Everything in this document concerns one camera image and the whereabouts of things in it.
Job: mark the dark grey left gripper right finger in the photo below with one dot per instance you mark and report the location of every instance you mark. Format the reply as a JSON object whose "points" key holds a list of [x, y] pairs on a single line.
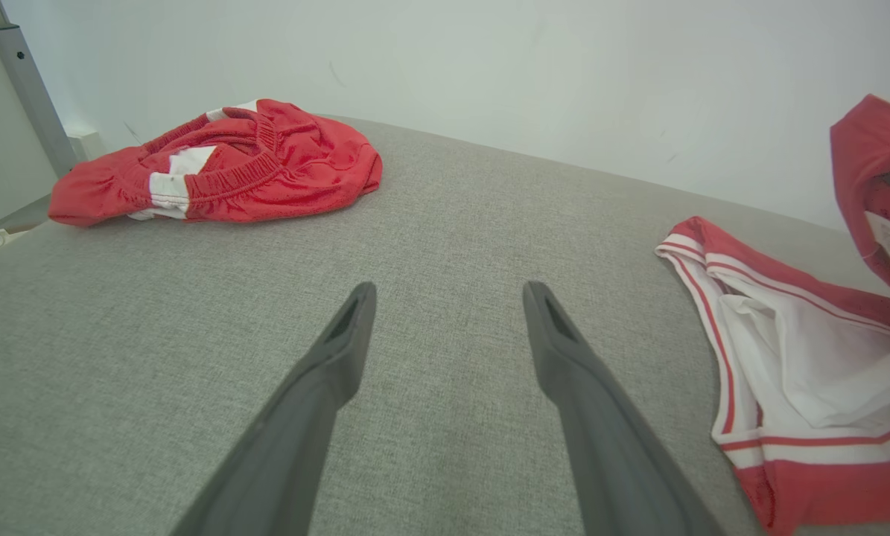
{"points": [[608, 447]]}

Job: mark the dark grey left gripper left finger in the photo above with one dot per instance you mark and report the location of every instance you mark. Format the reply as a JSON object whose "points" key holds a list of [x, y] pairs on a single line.
{"points": [[296, 447]]}

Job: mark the red jersey with white sleeves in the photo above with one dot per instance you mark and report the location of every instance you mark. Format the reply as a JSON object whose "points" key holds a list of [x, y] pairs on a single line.
{"points": [[809, 372]]}

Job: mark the red shorts with white patches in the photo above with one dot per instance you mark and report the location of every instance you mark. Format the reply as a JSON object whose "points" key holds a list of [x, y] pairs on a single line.
{"points": [[296, 171]]}

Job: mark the grey fabric sofa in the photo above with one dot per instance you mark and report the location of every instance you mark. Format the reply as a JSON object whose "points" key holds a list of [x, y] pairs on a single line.
{"points": [[452, 223]]}

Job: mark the white wall box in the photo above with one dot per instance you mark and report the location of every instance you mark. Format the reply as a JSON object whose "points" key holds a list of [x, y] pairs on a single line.
{"points": [[86, 146]]}

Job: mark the grey metal post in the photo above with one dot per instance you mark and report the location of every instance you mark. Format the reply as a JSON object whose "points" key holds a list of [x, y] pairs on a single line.
{"points": [[35, 97]]}

